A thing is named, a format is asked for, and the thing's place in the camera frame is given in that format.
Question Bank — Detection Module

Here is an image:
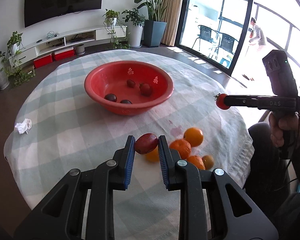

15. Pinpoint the red tomato in basin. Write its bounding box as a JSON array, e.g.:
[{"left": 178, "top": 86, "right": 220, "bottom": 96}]
[{"left": 139, "top": 83, "right": 152, "bottom": 96}]

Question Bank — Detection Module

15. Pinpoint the crumpled white tissue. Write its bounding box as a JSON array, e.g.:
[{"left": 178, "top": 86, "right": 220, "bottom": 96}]
[{"left": 15, "top": 119, "right": 32, "bottom": 134}]

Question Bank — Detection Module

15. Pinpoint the yellowish small fruit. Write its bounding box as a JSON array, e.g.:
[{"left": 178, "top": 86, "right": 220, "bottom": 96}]
[{"left": 202, "top": 155, "right": 215, "bottom": 170}]

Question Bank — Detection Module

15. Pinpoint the small grey pot under console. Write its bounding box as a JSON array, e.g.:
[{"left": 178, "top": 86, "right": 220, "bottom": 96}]
[{"left": 75, "top": 44, "right": 85, "bottom": 55}]

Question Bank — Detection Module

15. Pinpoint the plant in ribbed white pot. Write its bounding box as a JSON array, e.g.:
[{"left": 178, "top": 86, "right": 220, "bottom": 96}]
[{"left": 0, "top": 51, "right": 36, "bottom": 91}]

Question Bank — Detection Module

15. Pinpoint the small red fruit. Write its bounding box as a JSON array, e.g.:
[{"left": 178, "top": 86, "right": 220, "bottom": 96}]
[{"left": 126, "top": 80, "right": 136, "bottom": 88}]

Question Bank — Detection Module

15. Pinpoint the red plum fruit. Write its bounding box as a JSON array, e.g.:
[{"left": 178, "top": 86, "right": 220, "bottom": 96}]
[{"left": 134, "top": 133, "right": 158, "bottom": 155}]

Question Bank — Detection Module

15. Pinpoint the red storage box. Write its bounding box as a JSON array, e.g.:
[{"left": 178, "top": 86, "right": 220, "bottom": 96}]
[
  {"left": 53, "top": 47, "right": 76, "bottom": 61},
  {"left": 33, "top": 54, "right": 53, "bottom": 69}
]

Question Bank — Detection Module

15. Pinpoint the checkered tablecloth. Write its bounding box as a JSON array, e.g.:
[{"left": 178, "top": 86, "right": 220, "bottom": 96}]
[{"left": 4, "top": 50, "right": 254, "bottom": 239}]

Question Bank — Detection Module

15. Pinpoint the black balcony chair right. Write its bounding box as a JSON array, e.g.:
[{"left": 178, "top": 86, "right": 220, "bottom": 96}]
[{"left": 212, "top": 32, "right": 239, "bottom": 61}]

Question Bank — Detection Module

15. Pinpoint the red storage box left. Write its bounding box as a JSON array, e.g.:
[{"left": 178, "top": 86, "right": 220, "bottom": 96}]
[{"left": 33, "top": 54, "right": 53, "bottom": 69}]

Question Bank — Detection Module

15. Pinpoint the beige curtain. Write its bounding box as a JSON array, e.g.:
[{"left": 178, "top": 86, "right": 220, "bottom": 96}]
[{"left": 161, "top": 0, "right": 182, "bottom": 46}]

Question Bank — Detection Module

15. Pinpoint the red plastic basin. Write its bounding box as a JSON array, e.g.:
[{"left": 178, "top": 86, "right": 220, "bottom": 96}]
[{"left": 84, "top": 61, "right": 174, "bottom": 116}]

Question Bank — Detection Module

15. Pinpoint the person on balcony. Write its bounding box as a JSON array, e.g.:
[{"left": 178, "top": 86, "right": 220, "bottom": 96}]
[{"left": 249, "top": 17, "right": 267, "bottom": 47}]

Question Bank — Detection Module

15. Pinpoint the ivy plant left console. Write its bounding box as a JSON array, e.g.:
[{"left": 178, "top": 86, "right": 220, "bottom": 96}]
[{"left": 7, "top": 31, "right": 23, "bottom": 57}]

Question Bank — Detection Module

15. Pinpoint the trailing ivy on console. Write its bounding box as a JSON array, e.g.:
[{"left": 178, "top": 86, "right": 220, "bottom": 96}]
[{"left": 103, "top": 9, "right": 130, "bottom": 49}]

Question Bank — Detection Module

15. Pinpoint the dimpled mandarin orange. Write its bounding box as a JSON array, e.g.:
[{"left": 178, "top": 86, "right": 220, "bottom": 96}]
[{"left": 170, "top": 139, "right": 192, "bottom": 159}]

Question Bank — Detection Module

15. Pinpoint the black balcony chair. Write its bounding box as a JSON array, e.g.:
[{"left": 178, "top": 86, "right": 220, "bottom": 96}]
[
  {"left": 191, "top": 24, "right": 219, "bottom": 55},
  {"left": 212, "top": 32, "right": 239, "bottom": 61}
]

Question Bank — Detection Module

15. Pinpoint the large orange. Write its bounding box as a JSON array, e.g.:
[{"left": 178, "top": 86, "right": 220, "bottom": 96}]
[{"left": 183, "top": 127, "right": 204, "bottom": 147}]

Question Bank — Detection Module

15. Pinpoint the bushy plant white pot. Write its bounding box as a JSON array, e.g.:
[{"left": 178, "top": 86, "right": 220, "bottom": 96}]
[{"left": 122, "top": 8, "right": 146, "bottom": 48}]

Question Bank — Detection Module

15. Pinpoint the tall plant blue pot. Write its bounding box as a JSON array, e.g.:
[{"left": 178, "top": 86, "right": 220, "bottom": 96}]
[{"left": 134, "top": 0, "right": 167, "bottom": 48}]

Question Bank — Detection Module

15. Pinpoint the black balcony chair left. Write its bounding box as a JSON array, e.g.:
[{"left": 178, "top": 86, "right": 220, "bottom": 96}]
[{"left": 191, "top": 24, "right": 219, "bottom": 55}]

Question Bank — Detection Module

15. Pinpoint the small orange front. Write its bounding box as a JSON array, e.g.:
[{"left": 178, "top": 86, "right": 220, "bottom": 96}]
[{"left": 186, "top": 155, "right": 205, "bottom": 170}]

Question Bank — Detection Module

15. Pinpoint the person's right hand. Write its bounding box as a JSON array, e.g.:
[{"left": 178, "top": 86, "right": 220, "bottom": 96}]
[{"left": 269, "top": 113, "right": 300, "bottom": 147}]

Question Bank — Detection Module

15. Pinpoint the small orange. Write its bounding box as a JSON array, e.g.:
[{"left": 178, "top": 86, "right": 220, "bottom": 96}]
[
  {"left": 186, "top": 155, "right": 205, "bottom": 170},
  {"left": 145, "top": 147, "right": 159, "bottom": 163}
]

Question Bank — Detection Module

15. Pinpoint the red storage box right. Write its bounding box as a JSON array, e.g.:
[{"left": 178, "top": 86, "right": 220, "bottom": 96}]
[{"left": 53, "top": 47, "right": 76, "bottom": 61}]

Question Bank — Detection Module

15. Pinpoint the small red tomato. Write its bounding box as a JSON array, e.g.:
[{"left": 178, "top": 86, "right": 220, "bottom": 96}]
[{"left": 214, "top": 93, "right": 230, "bottom": 110}]

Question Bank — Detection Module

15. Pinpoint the dark plum at rim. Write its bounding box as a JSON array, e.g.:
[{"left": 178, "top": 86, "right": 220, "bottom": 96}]
[{"left": 120, "top": 99, "right": 132, "bottom": 104}]

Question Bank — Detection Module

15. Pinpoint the white TV console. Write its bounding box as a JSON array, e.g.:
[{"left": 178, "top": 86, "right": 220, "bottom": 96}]
[{"left": 9, "top": 25, "right": 127, "bottom": 66}]

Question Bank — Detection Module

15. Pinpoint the dark purple plum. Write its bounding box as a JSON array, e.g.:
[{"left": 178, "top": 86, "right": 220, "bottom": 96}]
[{"left": 104, "top": 93, "right": 117, "bottom": 102}]

